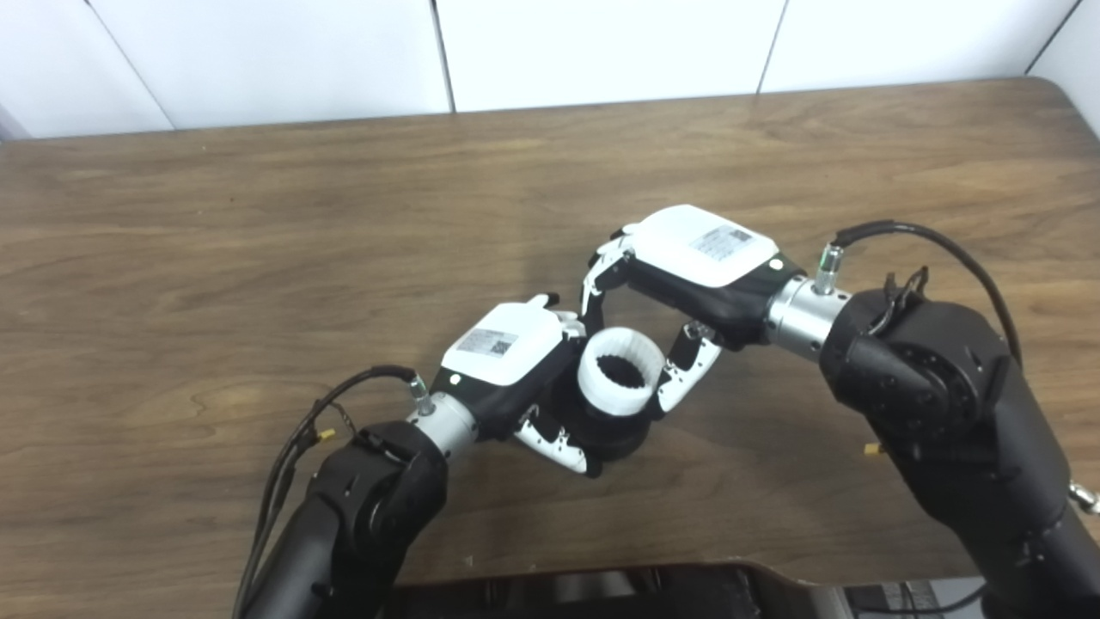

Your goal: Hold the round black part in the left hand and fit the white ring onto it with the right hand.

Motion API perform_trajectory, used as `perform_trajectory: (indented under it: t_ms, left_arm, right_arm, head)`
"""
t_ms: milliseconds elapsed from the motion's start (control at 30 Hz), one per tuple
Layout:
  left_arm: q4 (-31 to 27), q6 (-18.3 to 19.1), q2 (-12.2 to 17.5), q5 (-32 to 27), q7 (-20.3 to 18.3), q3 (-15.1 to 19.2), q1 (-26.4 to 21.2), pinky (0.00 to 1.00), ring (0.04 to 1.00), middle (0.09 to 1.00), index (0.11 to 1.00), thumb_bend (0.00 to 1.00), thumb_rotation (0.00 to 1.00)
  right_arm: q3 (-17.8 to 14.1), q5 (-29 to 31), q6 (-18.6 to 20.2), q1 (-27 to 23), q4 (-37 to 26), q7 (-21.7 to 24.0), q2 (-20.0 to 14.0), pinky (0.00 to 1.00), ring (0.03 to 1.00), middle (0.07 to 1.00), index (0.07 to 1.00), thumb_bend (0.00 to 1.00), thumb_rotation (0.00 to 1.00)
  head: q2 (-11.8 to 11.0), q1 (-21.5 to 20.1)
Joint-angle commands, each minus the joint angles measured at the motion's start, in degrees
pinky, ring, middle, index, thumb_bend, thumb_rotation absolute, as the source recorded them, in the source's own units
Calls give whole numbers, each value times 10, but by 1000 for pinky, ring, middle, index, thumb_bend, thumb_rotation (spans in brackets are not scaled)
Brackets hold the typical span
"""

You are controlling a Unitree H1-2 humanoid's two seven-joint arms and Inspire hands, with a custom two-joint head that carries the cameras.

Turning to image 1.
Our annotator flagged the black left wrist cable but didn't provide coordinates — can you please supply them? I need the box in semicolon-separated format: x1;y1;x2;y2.
232;365;431;619

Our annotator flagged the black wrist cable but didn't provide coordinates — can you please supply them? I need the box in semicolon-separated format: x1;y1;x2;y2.
816;221;1024;364
232;365;431;619

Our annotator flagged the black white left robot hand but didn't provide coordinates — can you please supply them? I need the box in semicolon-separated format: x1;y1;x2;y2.
430;294;602;476

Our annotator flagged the white plastic ring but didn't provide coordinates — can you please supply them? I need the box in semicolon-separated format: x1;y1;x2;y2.
577;328;666;417

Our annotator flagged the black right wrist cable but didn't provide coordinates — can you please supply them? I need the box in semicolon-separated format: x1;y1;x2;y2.
816;221;1024;364

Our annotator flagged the round black stepped part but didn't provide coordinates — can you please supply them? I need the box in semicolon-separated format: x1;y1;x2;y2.
548;359;656;462

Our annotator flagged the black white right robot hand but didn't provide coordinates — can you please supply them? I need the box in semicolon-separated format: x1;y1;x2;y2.
581;205;806;422

